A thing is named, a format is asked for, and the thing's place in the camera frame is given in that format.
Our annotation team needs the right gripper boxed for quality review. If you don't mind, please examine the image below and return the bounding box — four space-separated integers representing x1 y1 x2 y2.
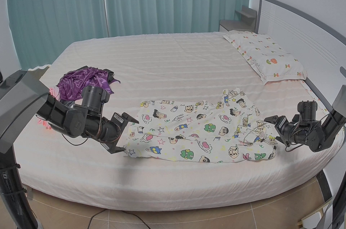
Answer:
263 115 296 145

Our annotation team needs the purple satin garment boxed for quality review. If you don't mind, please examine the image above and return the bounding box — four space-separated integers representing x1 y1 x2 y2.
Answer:
58 66 115 101

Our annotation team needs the white printed pillow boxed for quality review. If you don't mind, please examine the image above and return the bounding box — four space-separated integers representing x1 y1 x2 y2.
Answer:
223 30 308 85

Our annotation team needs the dark grey garment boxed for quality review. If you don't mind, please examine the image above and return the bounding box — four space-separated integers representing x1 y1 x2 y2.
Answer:
60 68 121 109

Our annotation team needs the bed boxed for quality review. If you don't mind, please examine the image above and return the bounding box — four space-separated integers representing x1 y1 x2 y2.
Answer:
11 0 346 212

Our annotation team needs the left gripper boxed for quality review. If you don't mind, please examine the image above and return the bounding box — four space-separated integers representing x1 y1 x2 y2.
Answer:
98 112 140 155

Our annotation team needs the grey bedside table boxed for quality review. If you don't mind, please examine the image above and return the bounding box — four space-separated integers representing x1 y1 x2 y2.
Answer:
219 5 257 33

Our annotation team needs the pink garment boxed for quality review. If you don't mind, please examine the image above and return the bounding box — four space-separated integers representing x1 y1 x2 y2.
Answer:
38 86 60 130

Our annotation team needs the white printed pyjama top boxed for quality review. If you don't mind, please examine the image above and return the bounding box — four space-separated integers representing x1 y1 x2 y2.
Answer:
123 87 279 163

